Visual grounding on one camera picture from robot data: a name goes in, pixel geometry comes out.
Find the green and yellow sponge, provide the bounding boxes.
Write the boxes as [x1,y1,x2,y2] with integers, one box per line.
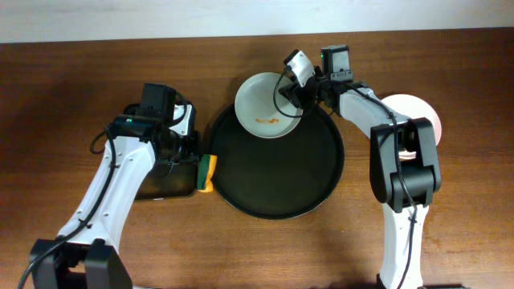
[196,154,218,193]

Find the round black tray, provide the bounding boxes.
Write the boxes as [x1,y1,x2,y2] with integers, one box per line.
[207,107,345,219]

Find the black rectangular tray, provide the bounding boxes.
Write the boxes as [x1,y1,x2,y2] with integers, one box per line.
[116,104,199,200]

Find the pale pink plate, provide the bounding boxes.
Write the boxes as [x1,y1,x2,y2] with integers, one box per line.
[382,94,443,145]

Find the white plate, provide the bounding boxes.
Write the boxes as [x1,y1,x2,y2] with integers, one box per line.
[398,150,417,161]

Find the pale green plate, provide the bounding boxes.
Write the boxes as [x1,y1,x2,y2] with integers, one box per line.
[235,72,303,139]

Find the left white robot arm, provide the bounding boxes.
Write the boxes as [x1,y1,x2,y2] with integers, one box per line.
[18,112,200,288]

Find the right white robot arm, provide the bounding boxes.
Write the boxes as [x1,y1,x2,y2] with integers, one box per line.
[272,76,442,288]

